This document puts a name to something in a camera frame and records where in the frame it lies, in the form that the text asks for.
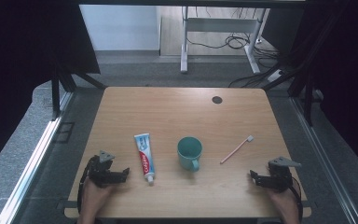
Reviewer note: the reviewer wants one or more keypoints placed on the white power strip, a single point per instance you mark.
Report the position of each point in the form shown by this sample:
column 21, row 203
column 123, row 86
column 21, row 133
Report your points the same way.
column 275, row 75

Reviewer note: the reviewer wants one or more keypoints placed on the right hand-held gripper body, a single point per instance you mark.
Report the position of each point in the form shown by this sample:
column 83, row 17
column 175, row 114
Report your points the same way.
column 279, row 174

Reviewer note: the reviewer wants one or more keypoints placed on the person's right hand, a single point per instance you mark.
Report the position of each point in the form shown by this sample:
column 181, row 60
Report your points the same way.
column 281, row 200

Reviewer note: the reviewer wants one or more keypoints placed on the white and blue toothpaste tube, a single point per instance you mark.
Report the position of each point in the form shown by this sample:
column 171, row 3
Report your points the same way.
column 145, row 157

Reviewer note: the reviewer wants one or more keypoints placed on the person's left hand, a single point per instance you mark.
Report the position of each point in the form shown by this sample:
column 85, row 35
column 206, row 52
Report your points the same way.
column 93, row 194

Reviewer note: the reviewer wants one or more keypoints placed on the black curtain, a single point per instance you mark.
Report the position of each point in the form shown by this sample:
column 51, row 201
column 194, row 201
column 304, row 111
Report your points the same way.
column 18, row 62
column 348, row 77

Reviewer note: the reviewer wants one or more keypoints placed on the white desk frame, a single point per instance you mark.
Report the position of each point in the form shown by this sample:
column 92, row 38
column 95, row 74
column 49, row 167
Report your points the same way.
column 220, row 25

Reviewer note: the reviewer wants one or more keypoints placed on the aluminium rail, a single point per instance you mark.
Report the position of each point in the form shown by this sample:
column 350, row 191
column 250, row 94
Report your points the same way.
column 323, row 161
column 31, row 165

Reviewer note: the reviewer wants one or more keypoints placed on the black metal stand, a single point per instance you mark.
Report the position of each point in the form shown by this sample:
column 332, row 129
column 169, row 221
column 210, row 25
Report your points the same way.
column 307, row 93
column 56, row 93

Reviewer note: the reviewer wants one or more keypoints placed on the black table bracket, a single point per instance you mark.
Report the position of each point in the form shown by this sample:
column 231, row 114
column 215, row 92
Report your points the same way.
column 66, row 204

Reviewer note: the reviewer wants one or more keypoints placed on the teal cup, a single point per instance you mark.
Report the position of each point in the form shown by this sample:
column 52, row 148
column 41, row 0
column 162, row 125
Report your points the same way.
column 189, row 152

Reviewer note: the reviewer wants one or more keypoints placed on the dark round table grommet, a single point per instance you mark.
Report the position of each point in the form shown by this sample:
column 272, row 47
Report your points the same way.
column 217, row 100

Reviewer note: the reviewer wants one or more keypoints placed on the pink toothbrush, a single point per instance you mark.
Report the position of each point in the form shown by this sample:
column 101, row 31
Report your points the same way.
column 234, row 151

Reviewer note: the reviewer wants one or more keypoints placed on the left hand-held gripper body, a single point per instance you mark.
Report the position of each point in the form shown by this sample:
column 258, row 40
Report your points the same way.
column 100, row 170

